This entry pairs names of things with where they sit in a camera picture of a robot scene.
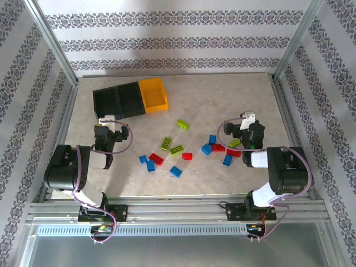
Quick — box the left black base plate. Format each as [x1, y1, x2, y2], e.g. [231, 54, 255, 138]
[77, 204, 129, 223]

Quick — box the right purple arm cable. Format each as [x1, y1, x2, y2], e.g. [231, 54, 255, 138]
[217, 116, 314, 243]

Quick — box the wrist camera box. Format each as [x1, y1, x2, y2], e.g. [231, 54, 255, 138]
[98, 114, 123, 134]
[239, 110, 256, 131]

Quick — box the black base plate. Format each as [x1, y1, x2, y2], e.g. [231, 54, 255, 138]
[226, 202, 278, 222]
[77, 204, 129, 223]

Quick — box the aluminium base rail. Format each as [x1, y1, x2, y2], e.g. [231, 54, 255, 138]
[26, 194, 330, 223]

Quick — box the aluminium frame post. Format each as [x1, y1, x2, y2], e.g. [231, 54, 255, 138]
[274, 0, 325, 81]
[23, 0, 80, 87]

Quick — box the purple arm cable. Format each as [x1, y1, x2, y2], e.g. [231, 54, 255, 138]
[71, 118, 134, 245]
[217, 116, 314, 243]

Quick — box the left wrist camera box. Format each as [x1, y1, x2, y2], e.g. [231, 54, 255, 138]
[98, 114, 123, 134]

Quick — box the aluminium side rail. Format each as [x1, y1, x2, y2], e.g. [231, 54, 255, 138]
[37, 80, 80, 202]
[271, 76, 319, 201]

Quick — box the yellow plastic bin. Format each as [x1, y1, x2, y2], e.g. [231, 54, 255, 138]
[138, 77, 170, 114]

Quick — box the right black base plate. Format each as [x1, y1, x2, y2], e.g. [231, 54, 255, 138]
[226, 202, 278, 222]

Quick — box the grey metal panel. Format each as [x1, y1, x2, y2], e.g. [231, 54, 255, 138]
[16, 222, 344, 267]

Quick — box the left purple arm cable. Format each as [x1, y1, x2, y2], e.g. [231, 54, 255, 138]
[71, 118, 134, 245]

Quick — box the thin aluminium table rail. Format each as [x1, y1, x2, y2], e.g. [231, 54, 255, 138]
[77, 71, 275, 79]

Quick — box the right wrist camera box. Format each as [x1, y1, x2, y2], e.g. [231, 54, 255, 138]
[239, 110, 256, 131]

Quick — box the grey slotted cable duct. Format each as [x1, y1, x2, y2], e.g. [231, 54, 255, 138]
[36, 224, 250, 236]

